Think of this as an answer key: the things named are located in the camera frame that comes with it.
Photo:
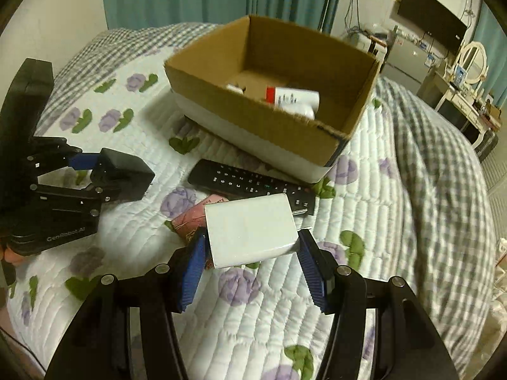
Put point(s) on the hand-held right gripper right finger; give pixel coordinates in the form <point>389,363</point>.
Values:
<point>313,279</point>

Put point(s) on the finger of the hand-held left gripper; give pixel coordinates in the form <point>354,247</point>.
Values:
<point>71,196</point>
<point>83,161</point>

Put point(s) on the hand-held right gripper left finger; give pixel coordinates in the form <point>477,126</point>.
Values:
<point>193,275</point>

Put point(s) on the black rectangular box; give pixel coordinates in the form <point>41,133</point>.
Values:
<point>122,174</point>

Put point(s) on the white rectangular box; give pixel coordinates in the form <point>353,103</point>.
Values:
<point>251,227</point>

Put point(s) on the cardboard box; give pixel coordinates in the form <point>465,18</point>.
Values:
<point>277,63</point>

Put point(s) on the person's left hand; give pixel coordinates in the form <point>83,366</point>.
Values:
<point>8,254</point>

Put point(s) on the pink packet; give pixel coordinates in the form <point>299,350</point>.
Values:
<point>190,217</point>

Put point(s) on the floral quilted bedspread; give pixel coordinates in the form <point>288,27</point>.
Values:
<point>245,324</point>

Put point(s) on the black remote control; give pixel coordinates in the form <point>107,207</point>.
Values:
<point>241,180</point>

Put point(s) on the grey checkered blanket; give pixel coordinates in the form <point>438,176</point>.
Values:
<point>443,190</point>

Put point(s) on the white bottle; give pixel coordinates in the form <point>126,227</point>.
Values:
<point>305,111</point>

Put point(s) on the small white container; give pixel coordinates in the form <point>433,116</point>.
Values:
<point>235,88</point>

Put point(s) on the white tube with red cap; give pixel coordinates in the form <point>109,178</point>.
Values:
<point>295,97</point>

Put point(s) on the white vanity table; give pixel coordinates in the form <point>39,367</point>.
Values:
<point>463,105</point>

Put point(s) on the grey refrigerator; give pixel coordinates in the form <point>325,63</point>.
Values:
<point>408,57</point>

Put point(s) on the white appliance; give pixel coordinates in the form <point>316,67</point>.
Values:
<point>368,41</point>

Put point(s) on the oval vanity mirror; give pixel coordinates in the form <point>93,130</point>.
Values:
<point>472,61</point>

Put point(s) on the wall-mounted black television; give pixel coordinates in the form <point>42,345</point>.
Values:
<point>431,16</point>

